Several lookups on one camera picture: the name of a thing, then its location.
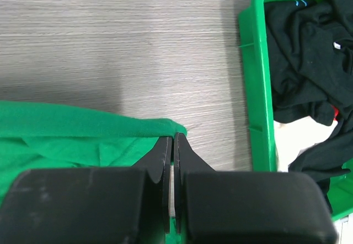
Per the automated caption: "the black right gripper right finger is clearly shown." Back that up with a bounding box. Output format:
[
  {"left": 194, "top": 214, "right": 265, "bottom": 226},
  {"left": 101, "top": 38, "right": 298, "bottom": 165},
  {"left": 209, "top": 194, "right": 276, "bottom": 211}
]
[{"left": 173, "top": 133, "right": 338, "bottom": 243}]

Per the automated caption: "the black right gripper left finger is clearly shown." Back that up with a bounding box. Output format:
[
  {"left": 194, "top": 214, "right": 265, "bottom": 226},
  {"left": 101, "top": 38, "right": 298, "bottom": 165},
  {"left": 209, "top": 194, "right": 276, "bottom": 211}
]
[{"left": 1, "top": 137, "right": 172, "bottom": 243}]

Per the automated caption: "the green plastic bin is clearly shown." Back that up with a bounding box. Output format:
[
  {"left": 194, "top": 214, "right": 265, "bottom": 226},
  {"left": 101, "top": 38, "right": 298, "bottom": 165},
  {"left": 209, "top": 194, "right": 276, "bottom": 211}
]
[{"left": 237, "top": 0, "right": 353, "bottom": 222}]

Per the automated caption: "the green t shirt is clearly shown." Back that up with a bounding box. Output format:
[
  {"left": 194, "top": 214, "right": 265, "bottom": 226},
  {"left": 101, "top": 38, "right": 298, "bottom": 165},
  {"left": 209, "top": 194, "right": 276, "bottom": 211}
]
[{"left": 0, "top": 100, "right": 188, "bottom": 244}]

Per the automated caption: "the white t shirt in bin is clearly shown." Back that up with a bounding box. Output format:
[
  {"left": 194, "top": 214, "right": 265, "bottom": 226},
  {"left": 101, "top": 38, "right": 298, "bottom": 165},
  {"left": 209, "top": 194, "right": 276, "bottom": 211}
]
[{"left": 274, "top": 116, "right": 338, "bottom": 172}]

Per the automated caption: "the black t shirt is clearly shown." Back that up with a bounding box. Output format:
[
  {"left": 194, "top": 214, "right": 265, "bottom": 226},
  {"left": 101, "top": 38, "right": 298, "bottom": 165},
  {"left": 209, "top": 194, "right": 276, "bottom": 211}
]
[{"left": 264, "top": 0, "right": 352, "bottom": 196}]

